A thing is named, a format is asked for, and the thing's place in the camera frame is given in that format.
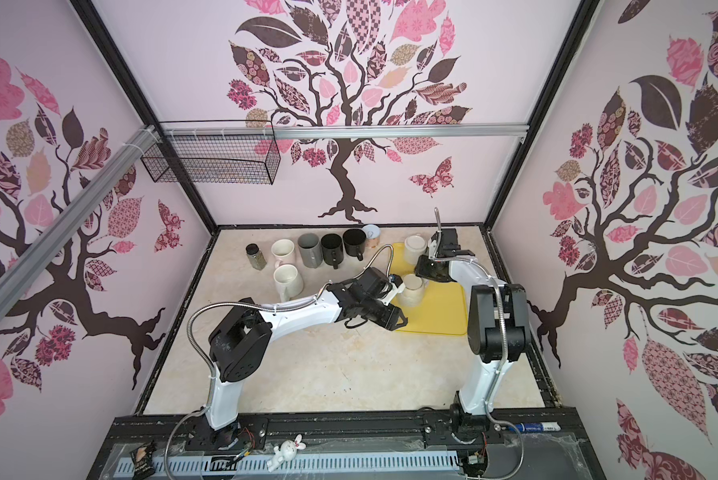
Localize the cream mug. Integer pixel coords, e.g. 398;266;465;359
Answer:
397;274;426;308

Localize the all black mug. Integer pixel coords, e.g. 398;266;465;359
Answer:
342;228;367;261

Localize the black mug white base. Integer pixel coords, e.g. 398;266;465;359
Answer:
320;233;344;269

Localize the grey mug front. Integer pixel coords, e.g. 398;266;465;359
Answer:
297;233;323;269

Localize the white ribbed mug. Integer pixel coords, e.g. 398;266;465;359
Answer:
273;264;304;302

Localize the pink mug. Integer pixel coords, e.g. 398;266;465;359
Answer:
271;239;296;268

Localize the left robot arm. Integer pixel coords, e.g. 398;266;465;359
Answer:
163;264;408;479

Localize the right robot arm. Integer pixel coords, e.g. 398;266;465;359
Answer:
414;210;531;417

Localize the yellow plastic tray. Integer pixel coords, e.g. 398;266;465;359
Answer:
391;242;467;336

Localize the spice jar black lid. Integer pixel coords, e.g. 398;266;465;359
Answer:
245;243;267;271

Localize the white bunny figurine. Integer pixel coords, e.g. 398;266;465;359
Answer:
267;434;306;472

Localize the blue white marker pen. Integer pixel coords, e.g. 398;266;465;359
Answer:
505;422;562;433

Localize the aluminium rail back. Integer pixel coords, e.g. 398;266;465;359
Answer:
163;123;529;140

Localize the aluminium rail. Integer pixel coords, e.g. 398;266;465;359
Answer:
0;125;158;322
163;123;529;140

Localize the white slotted cable duct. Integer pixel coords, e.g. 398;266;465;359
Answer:
114;451;461;479

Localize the black wire basket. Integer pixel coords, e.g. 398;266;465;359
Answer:
141;120;281;185

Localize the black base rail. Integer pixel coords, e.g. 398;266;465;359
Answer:
89;407;604;479

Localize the aluminium rail left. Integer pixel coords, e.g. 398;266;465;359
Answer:
0;125;158;322

